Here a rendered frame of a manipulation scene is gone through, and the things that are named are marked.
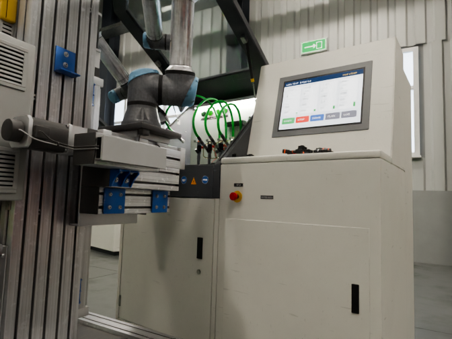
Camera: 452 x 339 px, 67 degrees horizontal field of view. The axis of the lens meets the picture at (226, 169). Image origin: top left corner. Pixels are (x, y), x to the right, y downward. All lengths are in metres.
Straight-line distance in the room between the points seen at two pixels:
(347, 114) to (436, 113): 4.10
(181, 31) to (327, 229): 0.92
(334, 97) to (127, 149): 1.05
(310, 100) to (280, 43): 4.89
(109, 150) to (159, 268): 1.01
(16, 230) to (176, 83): 0.72
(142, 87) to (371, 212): 0.94
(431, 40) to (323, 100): 4.45
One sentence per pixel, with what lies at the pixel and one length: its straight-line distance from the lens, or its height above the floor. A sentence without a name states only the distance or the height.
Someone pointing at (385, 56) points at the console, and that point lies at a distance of 1.79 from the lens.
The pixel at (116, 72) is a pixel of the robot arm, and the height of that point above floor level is 1.42.
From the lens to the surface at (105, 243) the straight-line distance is 4.97.
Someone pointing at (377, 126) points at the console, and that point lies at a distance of 1.61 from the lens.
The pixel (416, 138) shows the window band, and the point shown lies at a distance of 5.62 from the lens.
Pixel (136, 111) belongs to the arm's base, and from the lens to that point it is 1.31.
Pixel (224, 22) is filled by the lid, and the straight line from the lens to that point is 1.99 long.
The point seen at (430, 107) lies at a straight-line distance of 5.77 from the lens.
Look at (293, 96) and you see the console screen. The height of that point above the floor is 1.32.
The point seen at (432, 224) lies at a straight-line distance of 5.56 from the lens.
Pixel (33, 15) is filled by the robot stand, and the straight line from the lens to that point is 1.33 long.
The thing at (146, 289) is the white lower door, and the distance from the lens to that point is 1.97.
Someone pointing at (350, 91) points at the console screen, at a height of 1.30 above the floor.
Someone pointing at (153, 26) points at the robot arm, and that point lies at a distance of 1.64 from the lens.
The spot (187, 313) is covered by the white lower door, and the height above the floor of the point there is 0.23.
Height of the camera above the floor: 0.79
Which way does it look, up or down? 5 degrees up
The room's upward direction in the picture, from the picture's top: 2 degrees clockwise
